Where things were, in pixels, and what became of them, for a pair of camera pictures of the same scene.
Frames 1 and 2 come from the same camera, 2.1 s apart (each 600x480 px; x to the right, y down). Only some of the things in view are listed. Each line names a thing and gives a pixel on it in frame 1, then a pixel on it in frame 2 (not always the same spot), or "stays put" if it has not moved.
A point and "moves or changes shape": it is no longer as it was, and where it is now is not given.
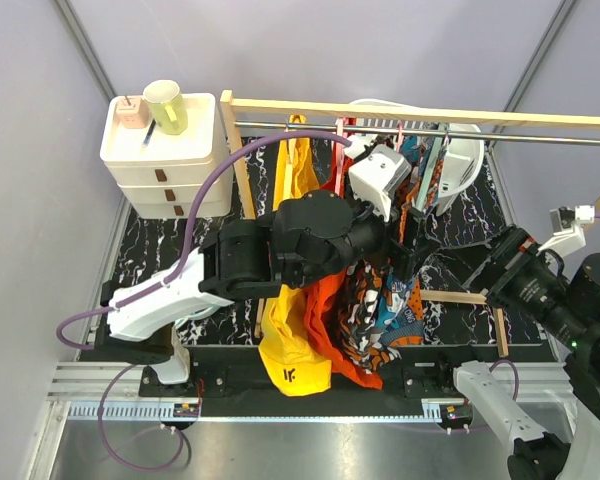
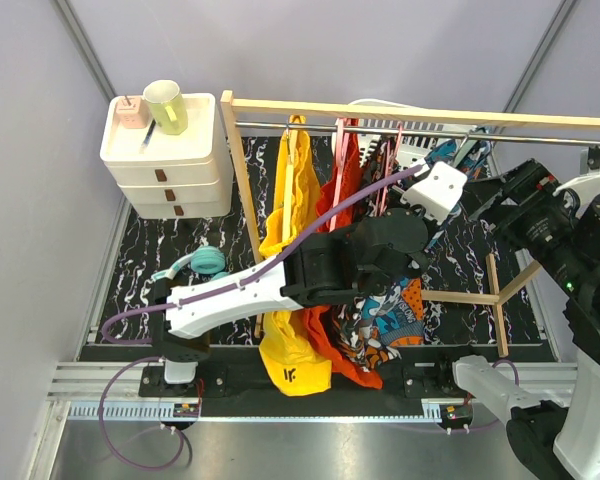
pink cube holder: [132, 112] stays put
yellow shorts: [293, 354] stays put
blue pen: [148, 135] stays put
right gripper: [516, 248] -> [530, 183]
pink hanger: [339, 158] stays put
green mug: [167, 106] stays put
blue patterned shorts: [405, 318] moves or changes shape
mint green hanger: [429, 172] -> [466, 148]
